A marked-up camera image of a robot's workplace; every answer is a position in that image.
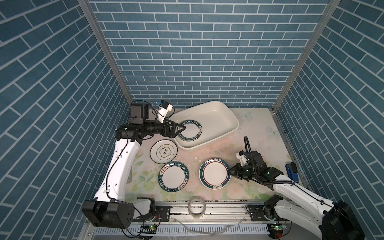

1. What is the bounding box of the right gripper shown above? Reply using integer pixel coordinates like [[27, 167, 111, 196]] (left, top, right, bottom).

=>
[[225, 162, 258, 181]]

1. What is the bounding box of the green red rimmed plate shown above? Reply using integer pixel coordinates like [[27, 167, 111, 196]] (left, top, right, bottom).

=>
[[199, 158, 231, 190]]

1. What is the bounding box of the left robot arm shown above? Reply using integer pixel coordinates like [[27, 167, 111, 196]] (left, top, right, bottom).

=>
[[82, 100, 185, 230]]

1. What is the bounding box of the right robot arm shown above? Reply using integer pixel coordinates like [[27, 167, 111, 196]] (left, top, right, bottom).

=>
[[228, 164, 365, 240]]

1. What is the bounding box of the white plastic bin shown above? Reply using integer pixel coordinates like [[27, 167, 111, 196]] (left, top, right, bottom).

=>
[[170, 101, 240, 151]]

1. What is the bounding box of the white cloud-pattern plate left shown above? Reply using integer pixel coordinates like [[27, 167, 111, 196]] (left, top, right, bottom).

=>
[[150, 140, 178, 164]]

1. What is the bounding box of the floral table mat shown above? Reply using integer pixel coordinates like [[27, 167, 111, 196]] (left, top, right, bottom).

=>
[[125, 109, 292, 202]]

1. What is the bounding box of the clear tape roll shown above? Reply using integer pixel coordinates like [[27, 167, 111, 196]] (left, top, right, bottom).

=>
[[187, 197, 207, 219]]

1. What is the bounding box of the blue black stapler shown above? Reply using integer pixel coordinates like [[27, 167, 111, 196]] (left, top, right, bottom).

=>
[[286, 162, 300, 183]]

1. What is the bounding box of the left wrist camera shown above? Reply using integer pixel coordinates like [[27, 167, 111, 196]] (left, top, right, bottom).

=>
[[157, 100, 174, 123]]

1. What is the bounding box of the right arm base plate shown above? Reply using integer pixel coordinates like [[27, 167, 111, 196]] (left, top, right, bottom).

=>
[[246, 205, 280, 222]]

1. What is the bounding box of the aluminium rail frame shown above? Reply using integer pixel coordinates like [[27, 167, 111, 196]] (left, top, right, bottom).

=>
[[80, 201, 320, 240]]

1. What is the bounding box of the white cable tie strip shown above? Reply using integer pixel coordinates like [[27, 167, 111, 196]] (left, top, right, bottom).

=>
[[173, 217, 247, 236]]

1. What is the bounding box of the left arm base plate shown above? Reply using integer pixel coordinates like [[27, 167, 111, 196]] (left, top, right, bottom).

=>
[[143, 206, 171, 223]]

